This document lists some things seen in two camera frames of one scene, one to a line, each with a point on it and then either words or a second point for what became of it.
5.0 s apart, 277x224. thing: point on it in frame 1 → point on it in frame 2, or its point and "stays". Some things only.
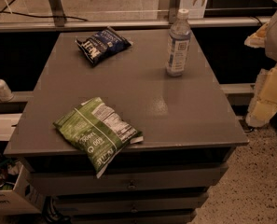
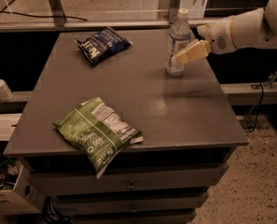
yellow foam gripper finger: (270, 95) → (218, 37)
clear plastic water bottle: (178, 45) stays
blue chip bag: (103, 45) stays
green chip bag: (97, 133) stays
